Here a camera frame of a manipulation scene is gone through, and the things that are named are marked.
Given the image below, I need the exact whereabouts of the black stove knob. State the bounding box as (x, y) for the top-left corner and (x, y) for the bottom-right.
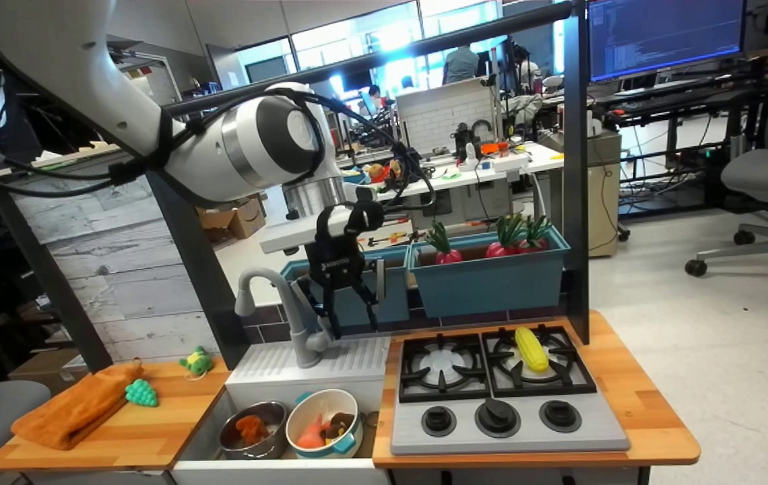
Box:
(539, 398), (586, 433)
(476, 397), (523, 439)
(422, 405), (458, 439)

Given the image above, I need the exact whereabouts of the white toy sink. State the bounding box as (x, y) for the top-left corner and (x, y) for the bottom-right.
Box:
(171, 333), (393, 485)

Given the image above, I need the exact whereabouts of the teal grape bunch toy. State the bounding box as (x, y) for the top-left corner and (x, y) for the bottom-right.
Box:
(125, 377), (163, 409)

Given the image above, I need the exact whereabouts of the teal planter box empty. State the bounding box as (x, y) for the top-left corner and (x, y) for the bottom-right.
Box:
(279, 247), (415, 332)

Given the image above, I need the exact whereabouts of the person in grey shirt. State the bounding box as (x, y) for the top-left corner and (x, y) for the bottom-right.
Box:
(439, 42), (485, 87)

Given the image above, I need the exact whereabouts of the orange plush toy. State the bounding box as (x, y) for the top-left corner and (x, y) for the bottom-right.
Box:
(229, 412), (269, 448)

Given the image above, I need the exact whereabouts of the stainless steel bowl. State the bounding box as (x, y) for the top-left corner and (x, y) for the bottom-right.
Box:
(217, 398), (292, 461)

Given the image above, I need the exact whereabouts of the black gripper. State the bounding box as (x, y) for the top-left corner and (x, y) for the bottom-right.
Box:
(298, 228), (383, 343)

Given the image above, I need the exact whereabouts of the green bowl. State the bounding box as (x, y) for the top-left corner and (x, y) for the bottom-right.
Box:
(284, 386), (368, 461)

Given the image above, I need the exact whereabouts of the grey toy faucet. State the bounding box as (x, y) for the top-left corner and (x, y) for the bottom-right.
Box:
(233, 269), (338, 371)

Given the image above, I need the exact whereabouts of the beige cabinet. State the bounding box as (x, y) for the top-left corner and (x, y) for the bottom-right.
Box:
(536, 130), (625, 262)

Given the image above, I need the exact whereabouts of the yellow corn toy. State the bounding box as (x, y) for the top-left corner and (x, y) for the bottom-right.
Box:
(513, 323), (555, 377)

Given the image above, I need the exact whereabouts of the black metal frame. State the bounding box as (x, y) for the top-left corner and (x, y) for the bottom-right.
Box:
(118, 0), (594, 371)

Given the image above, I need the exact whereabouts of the computer monitor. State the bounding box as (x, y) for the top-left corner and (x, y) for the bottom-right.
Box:
(586, 0), (752, 87)

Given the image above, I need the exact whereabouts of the teal planter box with plants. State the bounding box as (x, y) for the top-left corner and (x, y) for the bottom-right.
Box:
(407, 224), (574, 320)

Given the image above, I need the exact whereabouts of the yellow-green toy fruit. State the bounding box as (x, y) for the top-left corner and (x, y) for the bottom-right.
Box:
(178, 344), (217, 377)

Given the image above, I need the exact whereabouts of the red radish toy plant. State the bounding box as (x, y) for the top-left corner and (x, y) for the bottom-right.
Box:
(484, 212), (529, 262)
(523, 212), (555, 254)
(423, 219), (467, 267)

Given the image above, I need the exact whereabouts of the white panel board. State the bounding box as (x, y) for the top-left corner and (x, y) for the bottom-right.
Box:
(393, 79), (505, 156)

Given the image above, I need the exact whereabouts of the pink heart plush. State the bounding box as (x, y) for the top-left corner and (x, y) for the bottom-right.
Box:
(298, 412), (333, 449)

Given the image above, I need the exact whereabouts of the black computer desk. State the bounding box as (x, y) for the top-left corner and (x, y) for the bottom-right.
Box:
(594, 75), (768, 219)

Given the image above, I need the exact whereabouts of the grey toy stove top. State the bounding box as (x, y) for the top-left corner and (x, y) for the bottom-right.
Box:
(389, 323), (634, 457)

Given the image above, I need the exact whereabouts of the black stove grate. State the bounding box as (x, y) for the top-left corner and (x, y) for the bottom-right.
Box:
(480, 323), (598, 398)
(397, 332), (494, 405)

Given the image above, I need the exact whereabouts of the cardboard box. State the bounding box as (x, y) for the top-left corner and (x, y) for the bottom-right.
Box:
(194, 192), (269, 243)

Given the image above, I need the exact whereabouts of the white work desk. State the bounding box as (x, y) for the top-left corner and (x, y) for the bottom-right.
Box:
(312, 141), (568, 254)

